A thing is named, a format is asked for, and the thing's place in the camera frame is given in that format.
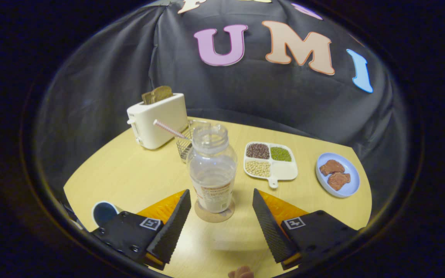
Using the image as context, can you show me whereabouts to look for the light blue plate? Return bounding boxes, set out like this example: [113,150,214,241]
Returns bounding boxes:
[315,152,361,198]

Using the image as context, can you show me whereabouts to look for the yellow soybeans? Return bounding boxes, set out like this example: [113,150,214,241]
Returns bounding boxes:
[245,160,272,178]

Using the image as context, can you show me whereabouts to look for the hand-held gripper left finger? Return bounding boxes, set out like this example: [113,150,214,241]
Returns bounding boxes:
[90,189,192,271]

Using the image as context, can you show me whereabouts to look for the light toasted bread slice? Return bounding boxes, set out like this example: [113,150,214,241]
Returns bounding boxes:
[151,85,174,103]

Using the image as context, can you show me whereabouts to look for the metal wire basket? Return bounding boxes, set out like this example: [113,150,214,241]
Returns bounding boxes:
[176,119,212,163]

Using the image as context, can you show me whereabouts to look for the black backdrop cloth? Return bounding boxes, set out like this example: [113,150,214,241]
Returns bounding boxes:
[33,0,413,219]

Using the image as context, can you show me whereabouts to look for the green mung beans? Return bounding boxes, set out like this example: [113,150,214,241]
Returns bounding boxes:
[270,146,292,163]

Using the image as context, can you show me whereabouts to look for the light wooden table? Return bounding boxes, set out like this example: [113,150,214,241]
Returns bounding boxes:
[63,117,373,278]

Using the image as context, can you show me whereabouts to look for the white cup with blue inside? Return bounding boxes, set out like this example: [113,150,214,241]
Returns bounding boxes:
[92,201,125,228]

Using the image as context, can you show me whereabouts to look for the clear plastic juice bottle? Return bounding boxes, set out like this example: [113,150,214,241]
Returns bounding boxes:
[186,124,238,214]

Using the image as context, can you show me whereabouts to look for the white divided dish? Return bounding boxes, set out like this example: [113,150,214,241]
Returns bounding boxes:
[243,141,299,189]

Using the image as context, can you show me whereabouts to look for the brown meat piece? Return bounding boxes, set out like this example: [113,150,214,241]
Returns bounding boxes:
[327,172,352,192]
[319,159,346,177]

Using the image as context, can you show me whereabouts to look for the round cork coaster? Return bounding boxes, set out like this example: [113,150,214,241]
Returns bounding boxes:
[194,198,236,223]

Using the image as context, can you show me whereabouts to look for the red striped straw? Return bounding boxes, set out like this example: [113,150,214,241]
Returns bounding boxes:
[153,119,190,141]

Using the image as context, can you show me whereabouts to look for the white toaster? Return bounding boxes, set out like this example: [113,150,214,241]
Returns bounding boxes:
[126,93,189,151]

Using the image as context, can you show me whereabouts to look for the red beans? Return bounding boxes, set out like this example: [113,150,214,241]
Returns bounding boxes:
[246,143,270,160]

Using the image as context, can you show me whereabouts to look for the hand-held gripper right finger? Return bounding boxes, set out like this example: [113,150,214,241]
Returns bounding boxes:
[252,188,362,271]

